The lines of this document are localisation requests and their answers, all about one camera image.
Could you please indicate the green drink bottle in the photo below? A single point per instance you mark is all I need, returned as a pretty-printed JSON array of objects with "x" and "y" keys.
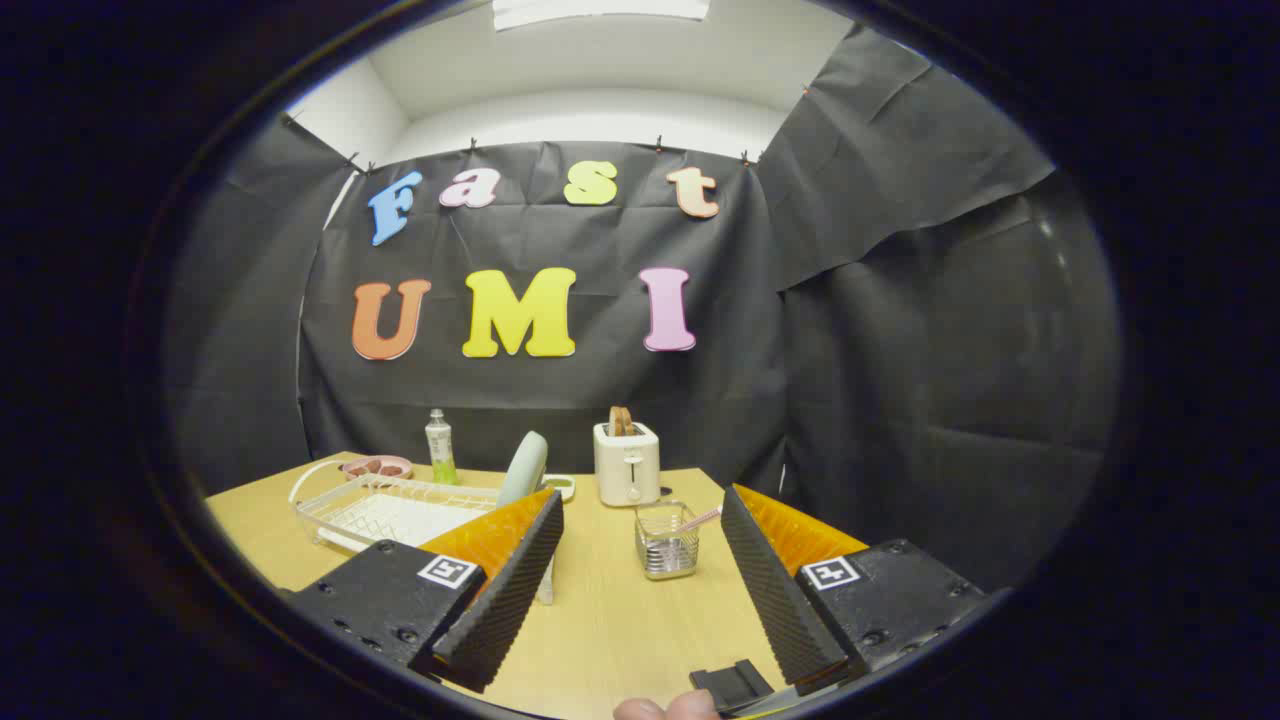
[{"x": 441, "y": 450}]

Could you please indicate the pink plate with food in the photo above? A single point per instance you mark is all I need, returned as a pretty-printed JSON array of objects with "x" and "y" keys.
[{"x": 376, "y": 467}]

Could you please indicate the ceiling light panel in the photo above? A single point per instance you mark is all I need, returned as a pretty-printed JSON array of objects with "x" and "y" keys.
[{"x": 600, "y": 10}]

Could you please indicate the toasted bread slice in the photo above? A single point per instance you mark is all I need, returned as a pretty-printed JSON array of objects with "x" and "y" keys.
[{"x": 621, "y": 420}]

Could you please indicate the cream toaster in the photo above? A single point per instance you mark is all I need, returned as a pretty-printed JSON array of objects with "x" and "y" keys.
[{"x": 626, "y": 465}]

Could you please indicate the white compartment snack tray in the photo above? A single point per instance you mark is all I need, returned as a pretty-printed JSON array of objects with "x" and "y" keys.
[{"x": 560, "y": 487}]

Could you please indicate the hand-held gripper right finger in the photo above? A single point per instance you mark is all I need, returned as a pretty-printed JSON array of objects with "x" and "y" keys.
[{"x": 770, "y": 590}]

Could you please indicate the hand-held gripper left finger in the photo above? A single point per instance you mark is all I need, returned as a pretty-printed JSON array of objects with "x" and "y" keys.
[{"x": 505, "y": 590}]

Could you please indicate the pale green plate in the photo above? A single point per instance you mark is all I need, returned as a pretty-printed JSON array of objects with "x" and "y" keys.
[{"x": 522, "y": 468}]

